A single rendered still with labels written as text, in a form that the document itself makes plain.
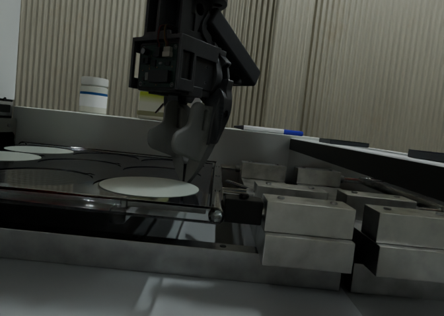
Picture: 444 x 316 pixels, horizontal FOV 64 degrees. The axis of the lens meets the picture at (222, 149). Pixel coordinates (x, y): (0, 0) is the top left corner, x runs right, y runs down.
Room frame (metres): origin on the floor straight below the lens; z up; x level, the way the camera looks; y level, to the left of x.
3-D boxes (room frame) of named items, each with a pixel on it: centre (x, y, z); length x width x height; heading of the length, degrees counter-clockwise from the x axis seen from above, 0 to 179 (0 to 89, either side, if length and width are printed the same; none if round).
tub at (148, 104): (0.81, 0.15, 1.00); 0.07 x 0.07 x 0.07; 72
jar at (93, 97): (0.96, 0.36, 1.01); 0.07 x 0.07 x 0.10
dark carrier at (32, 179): (0.46, 0.18, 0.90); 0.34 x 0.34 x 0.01; 1
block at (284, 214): (0.33, -0.08, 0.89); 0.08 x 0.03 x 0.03; 91
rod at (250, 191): (0.40, -0.02, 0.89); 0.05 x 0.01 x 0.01; 91
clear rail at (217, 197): (0.46, 0.00, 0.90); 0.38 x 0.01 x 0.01; 1
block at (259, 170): (0.65, -0.08, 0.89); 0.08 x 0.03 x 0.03; 91
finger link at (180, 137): (0.38, 0.04, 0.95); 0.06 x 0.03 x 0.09; 144
